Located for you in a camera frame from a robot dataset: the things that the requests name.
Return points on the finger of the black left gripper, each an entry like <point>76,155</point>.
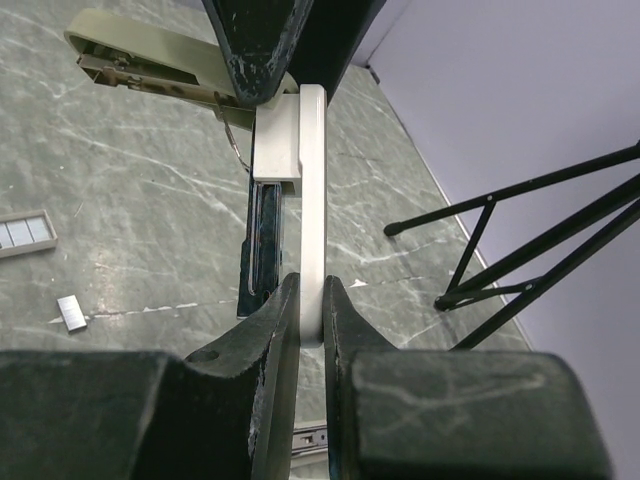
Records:
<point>331,35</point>
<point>257,39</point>

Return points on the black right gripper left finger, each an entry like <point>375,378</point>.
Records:
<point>226,411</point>

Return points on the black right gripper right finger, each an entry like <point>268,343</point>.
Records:
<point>435,414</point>

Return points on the metal staple magazine rail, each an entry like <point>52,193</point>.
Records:
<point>309,437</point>

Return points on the small staple strip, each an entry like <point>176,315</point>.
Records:
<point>71,313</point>

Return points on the black tripod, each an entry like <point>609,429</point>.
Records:
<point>461,292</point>

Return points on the grey staple box tray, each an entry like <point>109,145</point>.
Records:
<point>25,233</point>

